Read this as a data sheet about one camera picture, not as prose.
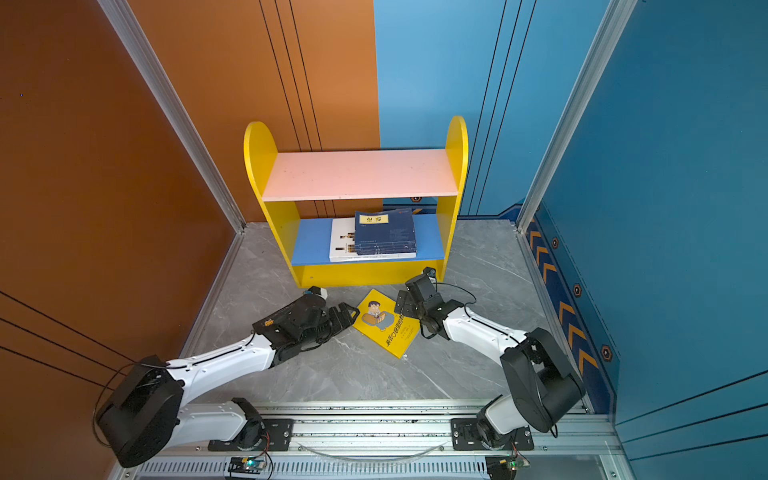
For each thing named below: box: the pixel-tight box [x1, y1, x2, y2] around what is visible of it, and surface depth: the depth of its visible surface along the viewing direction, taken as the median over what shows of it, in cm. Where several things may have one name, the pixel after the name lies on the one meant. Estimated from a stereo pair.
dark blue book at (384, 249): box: [355, 245, 417, 255], surface depth 90 cm
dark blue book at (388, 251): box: [356, 249, 417, 255], surface depth 91 cm
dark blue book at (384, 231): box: [355, 208, 417, 256], surface depth 92 cm
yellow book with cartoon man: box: [352, 289, 421, 359], surface depth 92 cm
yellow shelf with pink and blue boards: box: [244, 116, 469, 288], surface depth 81 cm
